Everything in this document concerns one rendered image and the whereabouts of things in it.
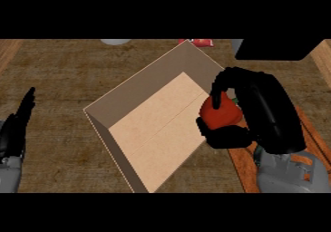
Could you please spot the red packet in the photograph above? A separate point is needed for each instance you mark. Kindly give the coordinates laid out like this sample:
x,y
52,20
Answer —
x,y
200,42

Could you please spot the black appliance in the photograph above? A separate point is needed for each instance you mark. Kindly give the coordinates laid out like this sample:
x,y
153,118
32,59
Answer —
x,y
280,48

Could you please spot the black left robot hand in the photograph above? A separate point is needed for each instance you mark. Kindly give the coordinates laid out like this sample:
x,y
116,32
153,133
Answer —
x,y
14,127

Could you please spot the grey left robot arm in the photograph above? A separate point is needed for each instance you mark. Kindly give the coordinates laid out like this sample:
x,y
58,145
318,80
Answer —
x,y
5,178

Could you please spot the grey upright object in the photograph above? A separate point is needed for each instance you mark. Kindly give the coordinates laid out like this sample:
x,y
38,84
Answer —
x,y
236,45

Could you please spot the brown wooden cutting board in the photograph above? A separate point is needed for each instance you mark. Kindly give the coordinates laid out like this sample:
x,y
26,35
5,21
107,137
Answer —
x,y
315,142

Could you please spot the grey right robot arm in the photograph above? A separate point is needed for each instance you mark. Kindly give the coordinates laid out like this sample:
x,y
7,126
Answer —
x,y
290,175

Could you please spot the grey round object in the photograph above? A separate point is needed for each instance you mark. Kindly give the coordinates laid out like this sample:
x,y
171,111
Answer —
x,y
114,41

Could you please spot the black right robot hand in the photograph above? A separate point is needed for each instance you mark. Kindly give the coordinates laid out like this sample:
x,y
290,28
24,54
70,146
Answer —
x,y
271,114

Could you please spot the red bell pepper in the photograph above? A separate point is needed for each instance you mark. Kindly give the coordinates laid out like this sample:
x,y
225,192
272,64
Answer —
x,y
222,116

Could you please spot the open cardboard box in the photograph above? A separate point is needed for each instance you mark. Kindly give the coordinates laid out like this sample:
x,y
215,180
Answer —
x,y
159,120

